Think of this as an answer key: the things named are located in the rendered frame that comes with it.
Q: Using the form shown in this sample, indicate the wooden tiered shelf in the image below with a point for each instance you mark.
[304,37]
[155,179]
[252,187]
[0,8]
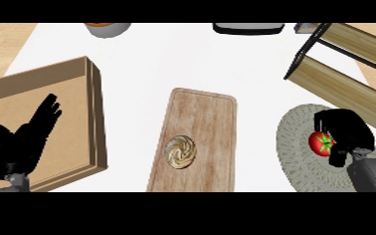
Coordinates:
[338,66]

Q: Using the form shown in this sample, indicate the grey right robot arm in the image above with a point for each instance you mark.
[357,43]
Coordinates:
[363,171]

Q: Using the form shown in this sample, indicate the red tomato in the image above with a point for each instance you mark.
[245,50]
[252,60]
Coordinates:
[318,143]

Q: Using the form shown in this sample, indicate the wooden cutting board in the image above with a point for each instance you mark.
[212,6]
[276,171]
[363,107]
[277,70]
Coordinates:
[198,139]

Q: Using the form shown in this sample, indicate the swirled beige cupcake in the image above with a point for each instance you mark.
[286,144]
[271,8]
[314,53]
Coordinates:
[180,152]

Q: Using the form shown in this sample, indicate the black and grey appliance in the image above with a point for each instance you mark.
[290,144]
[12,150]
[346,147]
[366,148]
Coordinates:
[248,28]

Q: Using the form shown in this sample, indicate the brown wooden tray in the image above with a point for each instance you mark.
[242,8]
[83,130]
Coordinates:
[59,122]

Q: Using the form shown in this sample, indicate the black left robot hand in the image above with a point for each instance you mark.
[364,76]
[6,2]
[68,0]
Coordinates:
[29,136]

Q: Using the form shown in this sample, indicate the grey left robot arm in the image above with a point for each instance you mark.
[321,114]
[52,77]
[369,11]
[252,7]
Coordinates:
[15,182]

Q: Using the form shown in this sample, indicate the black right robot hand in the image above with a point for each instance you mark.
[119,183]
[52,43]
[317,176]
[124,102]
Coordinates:
[348,129]

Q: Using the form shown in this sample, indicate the grey pot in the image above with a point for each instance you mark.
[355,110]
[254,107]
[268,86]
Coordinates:
[108,29]

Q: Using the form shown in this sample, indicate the round grey woven placemat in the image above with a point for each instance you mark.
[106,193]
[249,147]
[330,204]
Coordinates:
[305,152]

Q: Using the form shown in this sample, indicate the small grey block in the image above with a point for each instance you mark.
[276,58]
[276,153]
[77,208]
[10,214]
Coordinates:
[305,28]

